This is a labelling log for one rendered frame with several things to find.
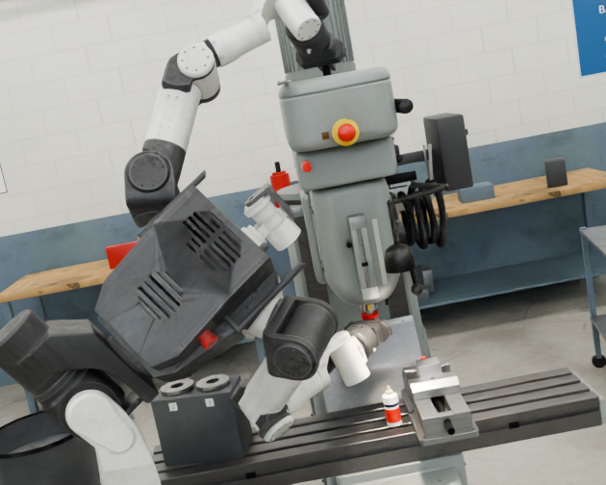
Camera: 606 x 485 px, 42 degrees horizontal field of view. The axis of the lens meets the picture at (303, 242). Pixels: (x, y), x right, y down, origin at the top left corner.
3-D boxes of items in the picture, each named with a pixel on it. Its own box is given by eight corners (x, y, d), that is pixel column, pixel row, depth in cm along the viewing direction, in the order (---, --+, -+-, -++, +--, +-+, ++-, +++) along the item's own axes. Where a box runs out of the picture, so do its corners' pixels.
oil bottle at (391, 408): (403, 425, 208) (396, 386, 206) (388, 428, 208) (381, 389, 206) (400, 419, 212) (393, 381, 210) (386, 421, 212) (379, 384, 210)
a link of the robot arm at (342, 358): (362, 322, 194) (348, 338, 183) (382, 361, 194) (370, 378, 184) (324, 339, 198) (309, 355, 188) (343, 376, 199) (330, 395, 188)
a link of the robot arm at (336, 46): (297, 79, 194) (281, 54, 183) (296, 44, 197) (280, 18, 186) (347, 69, 190) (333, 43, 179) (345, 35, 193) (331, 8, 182)
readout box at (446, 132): (478, 186, 224) (467, 113, 220) (446, 191, 224) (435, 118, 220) (461, 179, 244) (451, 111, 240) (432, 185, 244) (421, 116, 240)
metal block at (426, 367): (443, 383, 210) (440, 362, 209) (421, 388, 210) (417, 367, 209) (440, 376, 215) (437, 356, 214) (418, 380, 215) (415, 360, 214)
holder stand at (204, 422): (244, 458, 206) (229, 387, 202) (164, 467, 210) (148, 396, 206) (253, 437, 218) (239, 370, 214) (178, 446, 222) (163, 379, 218)
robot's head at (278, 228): (275, 260, 161) (305, 230, 163) (241, 225, 158) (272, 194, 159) (265, 256, 167) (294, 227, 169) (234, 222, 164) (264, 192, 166)
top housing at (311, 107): (404, 134, 179) (392, 63, 176) (290, 155, 178) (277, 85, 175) (376, 126, 225) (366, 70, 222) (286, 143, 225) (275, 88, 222)
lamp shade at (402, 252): (397, 274, 181) (392, 248, 180) (379, 271, 187) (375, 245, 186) (422, 267, 184) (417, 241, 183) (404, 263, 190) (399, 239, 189)
